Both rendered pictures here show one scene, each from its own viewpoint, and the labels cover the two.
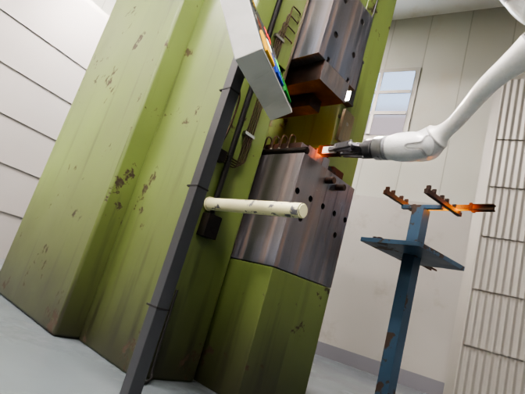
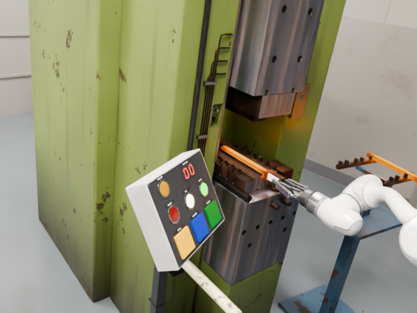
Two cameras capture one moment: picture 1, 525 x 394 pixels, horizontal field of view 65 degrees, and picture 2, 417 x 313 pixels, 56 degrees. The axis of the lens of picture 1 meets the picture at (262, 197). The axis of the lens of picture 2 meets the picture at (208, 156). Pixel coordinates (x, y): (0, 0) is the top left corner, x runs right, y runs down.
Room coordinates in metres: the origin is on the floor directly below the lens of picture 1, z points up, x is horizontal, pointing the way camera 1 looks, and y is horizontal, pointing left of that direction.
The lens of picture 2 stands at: (0.04, 0.05, 1.75)
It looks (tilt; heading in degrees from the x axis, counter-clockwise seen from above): 24 degrees down; 1
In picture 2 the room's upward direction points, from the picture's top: 8 degrees clockwise
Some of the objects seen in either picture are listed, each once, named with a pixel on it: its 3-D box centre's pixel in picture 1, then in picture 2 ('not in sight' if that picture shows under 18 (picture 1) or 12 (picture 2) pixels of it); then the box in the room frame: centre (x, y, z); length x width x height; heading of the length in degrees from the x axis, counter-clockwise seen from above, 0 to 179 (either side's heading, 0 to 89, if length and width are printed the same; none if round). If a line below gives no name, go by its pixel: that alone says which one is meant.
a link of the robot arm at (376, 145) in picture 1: (381, 148); (317, 204); (1.43, -0.37, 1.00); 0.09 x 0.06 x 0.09; 133
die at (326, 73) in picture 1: (298, 89); (242, 90); (1.77, -0.02, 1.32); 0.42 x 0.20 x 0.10; 43
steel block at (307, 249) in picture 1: (268, 218); (228, 206); (1.82, -0.05, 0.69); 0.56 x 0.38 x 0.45; 43
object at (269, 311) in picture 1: (238, 321); (216, 275); (1.82, -0.05, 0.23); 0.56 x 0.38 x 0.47; 43
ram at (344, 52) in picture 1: (316, 49); (259, 33); (1.80, -0.05, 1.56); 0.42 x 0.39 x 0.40; 43
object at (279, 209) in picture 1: (251, 206); (202, 281); (1.32, 0.03, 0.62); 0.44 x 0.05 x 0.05; 43
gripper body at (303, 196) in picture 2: (364, 148); (303, 195); (1.48, -0.32, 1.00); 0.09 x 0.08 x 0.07; 43
